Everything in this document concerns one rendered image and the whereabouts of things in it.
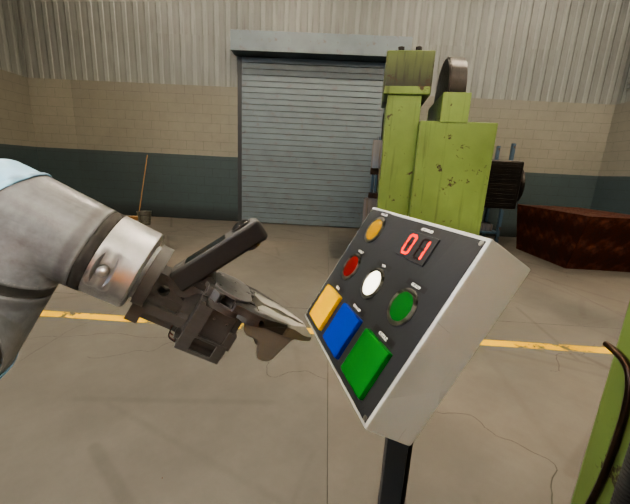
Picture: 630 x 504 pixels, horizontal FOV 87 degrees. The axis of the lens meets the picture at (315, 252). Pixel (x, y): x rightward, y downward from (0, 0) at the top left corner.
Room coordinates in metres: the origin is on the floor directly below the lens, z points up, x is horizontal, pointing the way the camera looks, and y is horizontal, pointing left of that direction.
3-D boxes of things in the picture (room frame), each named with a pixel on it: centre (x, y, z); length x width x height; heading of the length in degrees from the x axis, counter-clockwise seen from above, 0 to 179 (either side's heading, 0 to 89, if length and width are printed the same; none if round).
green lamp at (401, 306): (0.44, -0.13, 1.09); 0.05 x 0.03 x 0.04; 170
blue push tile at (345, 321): (0.52, -0.06, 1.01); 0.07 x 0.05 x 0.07; 15
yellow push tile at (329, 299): (0.62, -0.03, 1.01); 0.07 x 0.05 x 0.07; 15
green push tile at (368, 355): (0.42, -0.08, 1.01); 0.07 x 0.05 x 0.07; 15
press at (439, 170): (5.06, -1.79, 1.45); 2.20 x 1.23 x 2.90; 88
